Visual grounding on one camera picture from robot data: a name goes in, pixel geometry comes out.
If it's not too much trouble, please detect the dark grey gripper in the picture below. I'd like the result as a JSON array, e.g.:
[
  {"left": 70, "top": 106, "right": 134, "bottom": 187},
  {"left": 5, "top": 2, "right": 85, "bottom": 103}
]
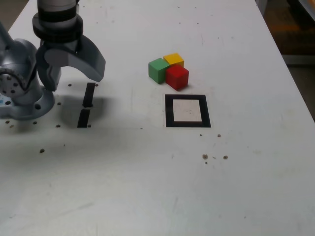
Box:
[{"left": 36, "top": 34, "right": 107, "bottom": 92}]

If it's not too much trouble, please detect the yellow cube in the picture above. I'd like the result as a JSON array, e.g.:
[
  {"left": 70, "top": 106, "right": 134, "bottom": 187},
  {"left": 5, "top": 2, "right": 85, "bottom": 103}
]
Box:
[{"left": 163, "top": 53, "right": 185, "bottom": 67}]

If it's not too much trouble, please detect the black tape strip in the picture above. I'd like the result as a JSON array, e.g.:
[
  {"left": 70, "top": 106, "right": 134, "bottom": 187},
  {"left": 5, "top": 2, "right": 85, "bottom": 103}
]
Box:
[{"left": 77, "top": 82, "right": 96, "bottom": 128}]

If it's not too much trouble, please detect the black tape square outline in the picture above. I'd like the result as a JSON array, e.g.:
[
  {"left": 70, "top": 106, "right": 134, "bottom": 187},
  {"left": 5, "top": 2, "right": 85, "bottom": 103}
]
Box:
[{"left": 164, "top": 94, "right": 212, "bottom": 128}]

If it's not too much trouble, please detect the brown cardboard box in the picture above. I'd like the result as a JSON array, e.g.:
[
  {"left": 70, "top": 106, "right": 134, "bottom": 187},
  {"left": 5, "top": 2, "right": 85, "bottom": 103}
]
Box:
[{"left": 264, "top": 0, "right": 315, "bottom": 55}]

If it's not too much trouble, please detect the red cube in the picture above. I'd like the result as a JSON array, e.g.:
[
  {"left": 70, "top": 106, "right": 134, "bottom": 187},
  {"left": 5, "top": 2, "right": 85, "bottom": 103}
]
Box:
[{"left": 165, "top": 64, "right": 189, "bottom": 90}]

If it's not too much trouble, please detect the green cube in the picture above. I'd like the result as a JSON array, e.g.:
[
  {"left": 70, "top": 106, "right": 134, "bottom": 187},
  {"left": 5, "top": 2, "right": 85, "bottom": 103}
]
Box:
[{"left": 148, "top": 58, "right": 171, "bottom": 85}]

